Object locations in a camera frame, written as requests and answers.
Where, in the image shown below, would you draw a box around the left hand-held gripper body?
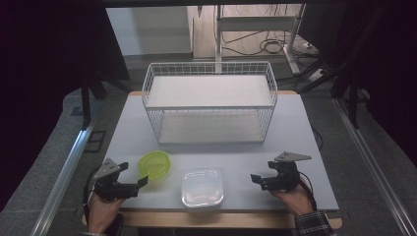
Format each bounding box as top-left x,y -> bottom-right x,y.
92,157 -> 141,202

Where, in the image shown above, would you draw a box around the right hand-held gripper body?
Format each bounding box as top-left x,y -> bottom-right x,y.
261,150 -> 313,192

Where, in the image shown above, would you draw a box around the green plastic bowl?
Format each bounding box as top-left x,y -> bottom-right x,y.
137,149 -> 173,182

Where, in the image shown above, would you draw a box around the white square plastic container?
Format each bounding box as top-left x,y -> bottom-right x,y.
180,168 -> 225,209

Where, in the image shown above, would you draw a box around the white wire rack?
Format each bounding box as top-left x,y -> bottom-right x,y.
141,61 -> 279,146

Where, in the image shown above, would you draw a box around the person's right hand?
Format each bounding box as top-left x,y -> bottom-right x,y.
268,183 -> 315,217

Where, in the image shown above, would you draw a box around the person's left hand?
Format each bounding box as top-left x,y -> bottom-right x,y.
87,191 -> 126,234

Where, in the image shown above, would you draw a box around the dark cloth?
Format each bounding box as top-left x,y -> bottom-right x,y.
103,212 -> 126,236

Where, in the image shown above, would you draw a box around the person's right plaid sleeve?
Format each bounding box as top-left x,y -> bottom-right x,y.
293,209 -> 336,236

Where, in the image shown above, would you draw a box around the black metal stand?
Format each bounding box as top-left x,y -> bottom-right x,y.
329,74 -> 362,130
80,65 -> 133,130

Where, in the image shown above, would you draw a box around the white power strip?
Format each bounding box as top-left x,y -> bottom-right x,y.
307,68 -> 327,83

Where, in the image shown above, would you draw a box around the white cabinet panel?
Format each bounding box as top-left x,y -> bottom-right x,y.
105,6 -> 194,57

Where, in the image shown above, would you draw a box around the right hand-held gripper cable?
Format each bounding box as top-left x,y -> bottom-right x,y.
297,171 -> 318,211

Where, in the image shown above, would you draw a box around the hand-held gripper cable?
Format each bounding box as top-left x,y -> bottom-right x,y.
83,166 -> 100,228
297,171 -> 318,211

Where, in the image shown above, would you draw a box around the black floor frame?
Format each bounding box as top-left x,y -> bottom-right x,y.
84,130 -> 107,153

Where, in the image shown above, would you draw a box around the left hand-held gripper cable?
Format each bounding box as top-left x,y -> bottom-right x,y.
83,166 -> 100,228

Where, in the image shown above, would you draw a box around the aluminium rail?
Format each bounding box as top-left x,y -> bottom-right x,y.
30,120 -> 96,236
331,97 -> 417,236

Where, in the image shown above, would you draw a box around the thin black cable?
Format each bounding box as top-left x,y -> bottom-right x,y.
310,125 -> 325,151

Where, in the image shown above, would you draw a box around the black floor cables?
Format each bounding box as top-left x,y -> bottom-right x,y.
221,29 -> 318,57

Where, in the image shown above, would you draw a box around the white metal desk frame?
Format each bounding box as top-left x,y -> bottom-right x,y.
213,3 -> 307,75

